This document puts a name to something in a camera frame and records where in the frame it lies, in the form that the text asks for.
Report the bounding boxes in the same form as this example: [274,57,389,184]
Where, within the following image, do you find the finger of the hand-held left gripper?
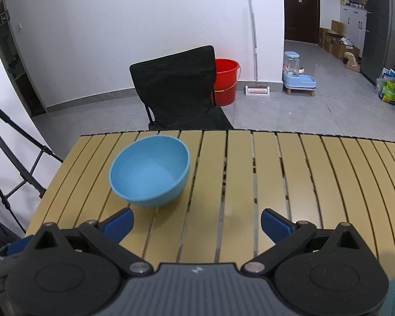
[5,237,32,257]

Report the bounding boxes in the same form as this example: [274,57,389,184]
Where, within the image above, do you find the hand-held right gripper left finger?
[26,208,154,277]

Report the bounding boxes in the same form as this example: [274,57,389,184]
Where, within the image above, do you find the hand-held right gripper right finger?
[242,208,371,276]

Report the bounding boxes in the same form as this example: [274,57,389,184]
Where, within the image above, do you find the deep blue bowl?
[110,136,190,208]

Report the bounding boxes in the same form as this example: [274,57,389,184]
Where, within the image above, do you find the black tripod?
[0,97,64,238]

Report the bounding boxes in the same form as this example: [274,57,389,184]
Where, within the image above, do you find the white mop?
[244,0,271,97]

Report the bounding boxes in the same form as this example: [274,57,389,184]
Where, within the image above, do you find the black folding chair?
[129,45,234,130]

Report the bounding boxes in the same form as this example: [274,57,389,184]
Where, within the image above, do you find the red bucket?
[214,58,241,106]

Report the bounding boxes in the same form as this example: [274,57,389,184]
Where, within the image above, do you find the blue pet feeder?
[282,51,317,97]

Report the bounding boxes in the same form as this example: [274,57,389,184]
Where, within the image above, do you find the green bag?
[380,79,395,103]

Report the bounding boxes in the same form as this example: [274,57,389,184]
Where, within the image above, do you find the tan cardboard cat scratcher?
[344,51,362,72]

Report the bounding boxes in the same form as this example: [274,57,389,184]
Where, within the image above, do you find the open cardboard boxes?
[319,20,361,60]

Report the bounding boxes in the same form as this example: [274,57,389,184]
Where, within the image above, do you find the dark brown door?
[282,0,320,44]

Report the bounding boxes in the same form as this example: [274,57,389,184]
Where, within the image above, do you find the grey refrigerator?
[361,0,395,84]

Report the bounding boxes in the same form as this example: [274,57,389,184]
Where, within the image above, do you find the white base cabinet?
[340,5,369,50]

